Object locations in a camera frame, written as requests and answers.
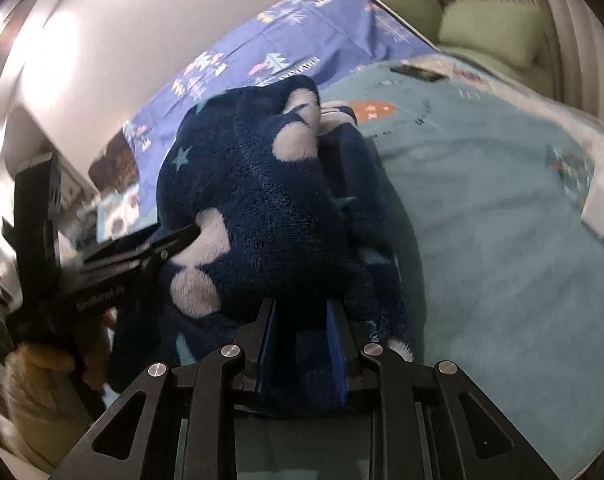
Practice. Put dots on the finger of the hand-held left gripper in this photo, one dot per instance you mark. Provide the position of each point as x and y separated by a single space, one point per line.
157 247

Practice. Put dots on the green pillow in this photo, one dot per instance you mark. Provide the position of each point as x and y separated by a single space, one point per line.
491 30
406 5

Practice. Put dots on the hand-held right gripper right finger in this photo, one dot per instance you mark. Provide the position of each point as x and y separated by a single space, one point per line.
334 360

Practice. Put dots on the purple printed bed sheet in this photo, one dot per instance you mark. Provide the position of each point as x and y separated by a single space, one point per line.
262 50

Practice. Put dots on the person's left hand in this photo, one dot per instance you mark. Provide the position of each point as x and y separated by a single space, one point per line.
89 350

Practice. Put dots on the black phone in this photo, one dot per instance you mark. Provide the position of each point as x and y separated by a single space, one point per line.
416 72

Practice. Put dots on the brown cloth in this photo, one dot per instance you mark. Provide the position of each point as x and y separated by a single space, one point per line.
114 165

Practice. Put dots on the navy star fleece garment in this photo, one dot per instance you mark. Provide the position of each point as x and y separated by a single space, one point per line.
262 200

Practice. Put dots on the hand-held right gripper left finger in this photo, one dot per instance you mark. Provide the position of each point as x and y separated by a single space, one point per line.
267 355

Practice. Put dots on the white box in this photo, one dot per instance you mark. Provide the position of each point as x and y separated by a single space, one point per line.
601 195

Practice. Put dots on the white teal printed cloth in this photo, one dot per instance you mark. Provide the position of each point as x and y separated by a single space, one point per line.
119 215

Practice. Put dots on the teal printed blanket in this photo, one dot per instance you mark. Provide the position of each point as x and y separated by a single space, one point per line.
481 210

